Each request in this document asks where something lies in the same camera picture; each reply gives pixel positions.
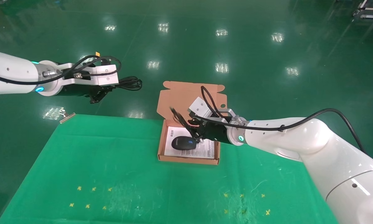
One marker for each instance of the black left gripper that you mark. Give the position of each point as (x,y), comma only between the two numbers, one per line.
(76,91)

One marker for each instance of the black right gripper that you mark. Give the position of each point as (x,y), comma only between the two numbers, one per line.
(217,133)

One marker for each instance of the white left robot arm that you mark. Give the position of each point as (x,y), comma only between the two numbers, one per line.
(9,74)

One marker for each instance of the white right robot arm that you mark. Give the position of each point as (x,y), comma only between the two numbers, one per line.
(298,137)

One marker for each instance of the brown cardboard box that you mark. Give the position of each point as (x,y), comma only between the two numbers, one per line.
(180,96)

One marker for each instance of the white printed paper sheet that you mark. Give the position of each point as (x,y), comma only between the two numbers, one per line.
(205,152)

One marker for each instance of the green table cloth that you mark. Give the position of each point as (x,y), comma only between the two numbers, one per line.
(112,155)

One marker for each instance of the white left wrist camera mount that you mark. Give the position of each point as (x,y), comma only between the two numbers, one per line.
(107,76)

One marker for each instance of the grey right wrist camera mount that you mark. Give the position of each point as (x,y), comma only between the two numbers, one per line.
(200,107)

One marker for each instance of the white wheeled metal frame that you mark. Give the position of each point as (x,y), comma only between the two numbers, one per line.
(371,9)

